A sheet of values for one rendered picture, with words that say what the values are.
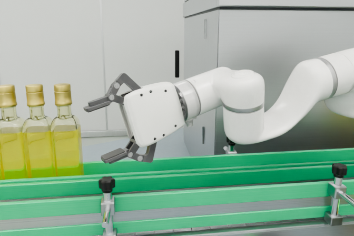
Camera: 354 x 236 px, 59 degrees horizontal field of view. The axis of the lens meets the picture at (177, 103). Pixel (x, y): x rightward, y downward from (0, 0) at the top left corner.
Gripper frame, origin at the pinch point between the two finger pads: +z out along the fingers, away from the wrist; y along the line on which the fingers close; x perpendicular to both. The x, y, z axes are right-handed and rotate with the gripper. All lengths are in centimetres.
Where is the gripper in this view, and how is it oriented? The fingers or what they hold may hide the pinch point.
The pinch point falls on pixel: (99, 133)
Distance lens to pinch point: 54.6
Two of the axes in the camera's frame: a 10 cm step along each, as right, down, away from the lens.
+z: -8.5, 3.3, -4.1
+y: -2.6, -9.4, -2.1
